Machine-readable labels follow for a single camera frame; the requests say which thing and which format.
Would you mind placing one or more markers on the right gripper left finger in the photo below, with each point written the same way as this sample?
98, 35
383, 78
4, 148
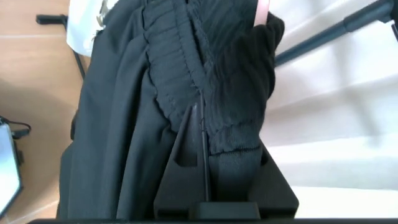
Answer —
180, 183

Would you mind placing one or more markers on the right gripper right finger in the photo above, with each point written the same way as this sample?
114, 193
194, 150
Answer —
273, 196

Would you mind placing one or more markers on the black garment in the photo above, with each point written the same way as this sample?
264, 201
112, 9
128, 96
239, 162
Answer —
124, 109

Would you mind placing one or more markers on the white printed t-shirt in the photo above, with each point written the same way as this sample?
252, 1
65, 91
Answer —
81, 31

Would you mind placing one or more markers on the pink clothes hanger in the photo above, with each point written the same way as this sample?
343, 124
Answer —
261, 14

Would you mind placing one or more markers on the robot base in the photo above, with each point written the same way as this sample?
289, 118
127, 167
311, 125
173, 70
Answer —
7, 168

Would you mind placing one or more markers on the black clothes rack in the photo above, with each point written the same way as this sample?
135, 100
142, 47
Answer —
326, 34

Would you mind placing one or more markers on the beige curtain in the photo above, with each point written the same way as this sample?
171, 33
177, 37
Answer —
342, 109

